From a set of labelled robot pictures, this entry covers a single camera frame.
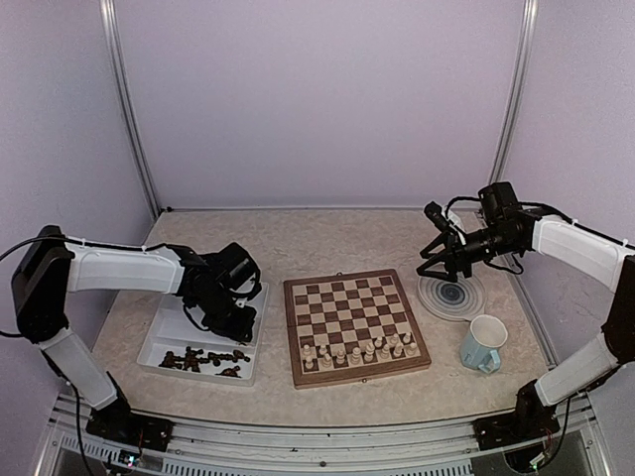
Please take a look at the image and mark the aluminium frame post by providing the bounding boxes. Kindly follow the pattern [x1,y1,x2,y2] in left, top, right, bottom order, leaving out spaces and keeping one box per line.
[488,0,539,184]
[99,0,161,220]

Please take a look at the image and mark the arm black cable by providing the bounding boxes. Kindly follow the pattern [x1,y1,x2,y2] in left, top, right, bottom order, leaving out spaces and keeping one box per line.
[445,195,635,249]
[0,235,170,338]

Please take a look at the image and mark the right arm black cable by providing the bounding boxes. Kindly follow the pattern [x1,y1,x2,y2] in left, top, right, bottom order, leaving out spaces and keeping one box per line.
[445,195,635,249]

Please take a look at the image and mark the white chess queen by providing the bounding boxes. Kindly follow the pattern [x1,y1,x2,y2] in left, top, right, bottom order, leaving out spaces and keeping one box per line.
[363,342,375,362]

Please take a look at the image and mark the dark chess pieces pile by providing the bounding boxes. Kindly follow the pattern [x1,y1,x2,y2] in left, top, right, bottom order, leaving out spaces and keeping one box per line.
[158,346,251,378]

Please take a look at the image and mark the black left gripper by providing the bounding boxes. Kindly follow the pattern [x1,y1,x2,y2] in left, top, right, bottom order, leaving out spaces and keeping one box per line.
[192,287,257,341]

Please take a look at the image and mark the blue spiral ceramic plate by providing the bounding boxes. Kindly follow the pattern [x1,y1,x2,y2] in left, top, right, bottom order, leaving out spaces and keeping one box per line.
[418,277,486,322]

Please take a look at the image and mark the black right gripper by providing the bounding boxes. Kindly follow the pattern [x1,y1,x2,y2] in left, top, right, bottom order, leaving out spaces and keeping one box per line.
[418,224,521,282]

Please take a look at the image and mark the front aluminium rail base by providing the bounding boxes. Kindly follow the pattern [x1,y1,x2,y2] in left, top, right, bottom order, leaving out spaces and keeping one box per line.
[29,394,618,475]

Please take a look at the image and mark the rear aluminium frame rail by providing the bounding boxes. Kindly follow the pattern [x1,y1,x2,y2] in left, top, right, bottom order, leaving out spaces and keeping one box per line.
[160,205,424,214]

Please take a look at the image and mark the white chess king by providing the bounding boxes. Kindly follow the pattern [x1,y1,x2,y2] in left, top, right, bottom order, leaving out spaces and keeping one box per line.
[349,347,362,366]

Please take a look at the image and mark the white chess corner rook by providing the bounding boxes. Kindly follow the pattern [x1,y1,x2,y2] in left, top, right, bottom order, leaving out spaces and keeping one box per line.
[406,342,418,356]

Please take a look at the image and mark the right aluminium frame post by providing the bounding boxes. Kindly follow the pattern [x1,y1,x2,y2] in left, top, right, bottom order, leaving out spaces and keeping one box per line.
[488,0,539,184]

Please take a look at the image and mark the left aluminium frame post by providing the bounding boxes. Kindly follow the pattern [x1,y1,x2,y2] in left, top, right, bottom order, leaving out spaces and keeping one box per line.
[99,0,161,220]

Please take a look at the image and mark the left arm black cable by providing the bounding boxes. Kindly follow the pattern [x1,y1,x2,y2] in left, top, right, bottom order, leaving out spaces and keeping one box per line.
[0,235,170,338]

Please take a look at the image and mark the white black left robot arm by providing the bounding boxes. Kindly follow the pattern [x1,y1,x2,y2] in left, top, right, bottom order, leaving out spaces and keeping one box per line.
[11,224,262,441]

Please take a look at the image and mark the light blue ceramic mug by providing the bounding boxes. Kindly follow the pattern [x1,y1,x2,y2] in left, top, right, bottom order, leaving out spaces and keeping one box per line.
[459,314,508,374]

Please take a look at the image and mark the white plastic divided tray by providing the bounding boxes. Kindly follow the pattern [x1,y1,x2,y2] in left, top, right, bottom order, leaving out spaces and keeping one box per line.
[137,283,269,387]

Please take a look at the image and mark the wooden chess board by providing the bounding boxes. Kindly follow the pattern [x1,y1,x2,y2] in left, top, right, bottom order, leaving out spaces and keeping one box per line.
[283,269,432,390]

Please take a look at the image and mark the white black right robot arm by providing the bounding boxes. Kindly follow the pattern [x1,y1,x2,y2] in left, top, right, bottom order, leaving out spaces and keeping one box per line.
[417,181,634,448]

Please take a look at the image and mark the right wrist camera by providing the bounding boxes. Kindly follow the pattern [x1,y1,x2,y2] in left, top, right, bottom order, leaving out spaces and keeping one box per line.
[424,201,466,245]

